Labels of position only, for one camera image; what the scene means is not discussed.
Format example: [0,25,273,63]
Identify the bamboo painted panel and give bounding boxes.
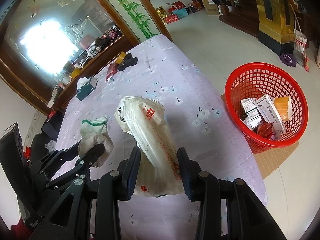
[107,0,160,42]

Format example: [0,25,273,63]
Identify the wooden sideboard counter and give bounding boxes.
[46,33,139,113]

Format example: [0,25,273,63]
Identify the brown cardboard box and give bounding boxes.
[202,0,220,16]

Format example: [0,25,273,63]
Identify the red plastic mesh basket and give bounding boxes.
[225,62,309,153]

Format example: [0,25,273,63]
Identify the brown red snack packet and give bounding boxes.
[257,122,274,139]

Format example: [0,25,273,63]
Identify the black sofa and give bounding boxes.
[24,112,63,163]

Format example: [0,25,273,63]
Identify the white cotton glove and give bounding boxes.
[78,116,114,167]

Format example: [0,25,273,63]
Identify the golden pillar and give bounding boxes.
[256,0,295,55]

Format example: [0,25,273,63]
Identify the blue white medicine box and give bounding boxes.
[240,98,263,131]

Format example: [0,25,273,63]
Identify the lilac floral tablecloth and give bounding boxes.
[56,35,267,239]

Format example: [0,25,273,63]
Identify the black pouch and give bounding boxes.
[117,53,138,72]

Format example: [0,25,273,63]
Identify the teal tissue box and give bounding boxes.
[76,77,98,101]

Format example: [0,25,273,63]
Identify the yellow tape roll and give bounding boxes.
[116,51,127,64]

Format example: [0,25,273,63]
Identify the orange medicine box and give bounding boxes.
[273,96,293,121]

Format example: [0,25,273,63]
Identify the white striped plastic bag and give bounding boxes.
[114,96,184,197]

